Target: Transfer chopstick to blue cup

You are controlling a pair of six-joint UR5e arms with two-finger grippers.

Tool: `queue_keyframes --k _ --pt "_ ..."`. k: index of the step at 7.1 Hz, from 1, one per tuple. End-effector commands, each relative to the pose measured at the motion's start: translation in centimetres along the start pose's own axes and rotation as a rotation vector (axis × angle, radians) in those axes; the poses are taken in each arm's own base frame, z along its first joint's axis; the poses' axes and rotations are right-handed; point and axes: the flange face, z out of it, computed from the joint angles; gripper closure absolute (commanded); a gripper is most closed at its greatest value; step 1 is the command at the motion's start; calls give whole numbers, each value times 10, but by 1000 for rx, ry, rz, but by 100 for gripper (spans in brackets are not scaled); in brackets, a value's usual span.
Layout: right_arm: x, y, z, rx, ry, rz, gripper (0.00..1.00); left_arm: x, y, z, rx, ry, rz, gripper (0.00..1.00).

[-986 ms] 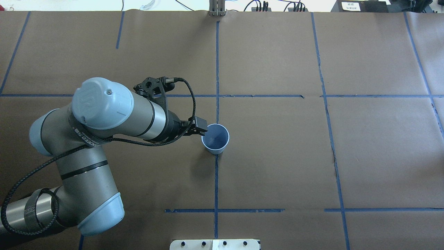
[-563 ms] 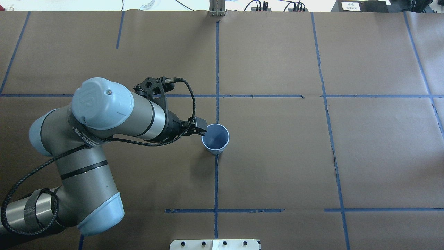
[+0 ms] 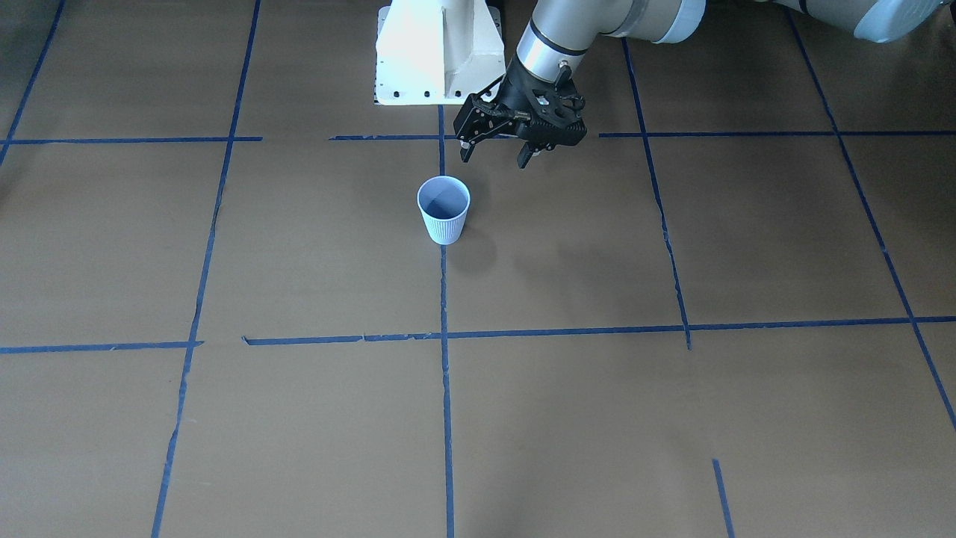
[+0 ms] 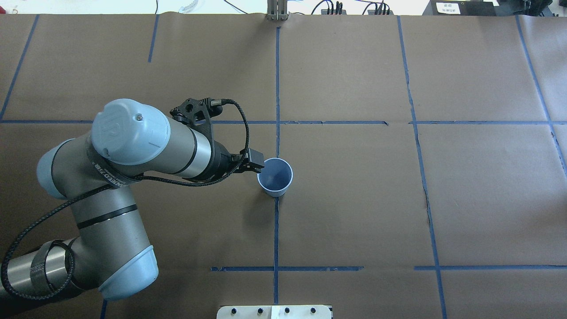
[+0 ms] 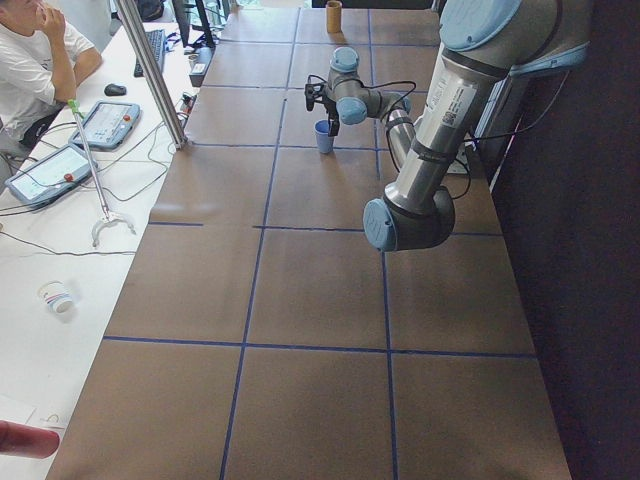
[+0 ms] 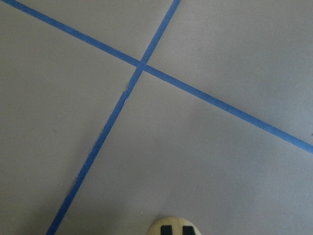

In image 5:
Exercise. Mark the black keyboard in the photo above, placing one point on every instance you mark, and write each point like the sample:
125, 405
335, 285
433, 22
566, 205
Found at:
156, 40

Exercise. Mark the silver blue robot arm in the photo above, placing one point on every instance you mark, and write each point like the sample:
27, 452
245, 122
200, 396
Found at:
482, 43

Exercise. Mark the light blue plastic cup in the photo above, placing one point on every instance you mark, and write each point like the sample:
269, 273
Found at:
324, 141

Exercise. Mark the near teach pendant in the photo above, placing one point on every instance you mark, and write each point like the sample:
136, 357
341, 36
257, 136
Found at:
49, 178

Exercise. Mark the person in white shirt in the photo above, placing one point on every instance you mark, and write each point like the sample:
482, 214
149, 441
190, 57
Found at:
43, 60

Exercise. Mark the brown wooden cup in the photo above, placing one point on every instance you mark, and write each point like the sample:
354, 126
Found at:
333, 11

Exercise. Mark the white paper cup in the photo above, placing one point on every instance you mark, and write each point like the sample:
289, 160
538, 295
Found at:
56, 296

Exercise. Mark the red cylinder object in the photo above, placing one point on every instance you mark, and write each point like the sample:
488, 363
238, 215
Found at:
27, 441

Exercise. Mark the black computer mouse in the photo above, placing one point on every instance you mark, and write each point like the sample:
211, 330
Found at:
112, 90

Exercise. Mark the aluminium frame post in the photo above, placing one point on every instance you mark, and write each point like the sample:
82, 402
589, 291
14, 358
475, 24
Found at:
133, 25

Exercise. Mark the far teach pendant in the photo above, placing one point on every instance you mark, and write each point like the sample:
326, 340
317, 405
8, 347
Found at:
108, 123

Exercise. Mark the teach pendant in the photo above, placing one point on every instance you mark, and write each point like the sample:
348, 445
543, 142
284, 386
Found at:
108, 123
49, 178

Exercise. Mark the grabber reach tool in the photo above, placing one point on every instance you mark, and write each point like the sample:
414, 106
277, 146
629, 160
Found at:
109, 218

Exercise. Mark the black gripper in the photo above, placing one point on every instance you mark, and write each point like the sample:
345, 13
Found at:
330, 108

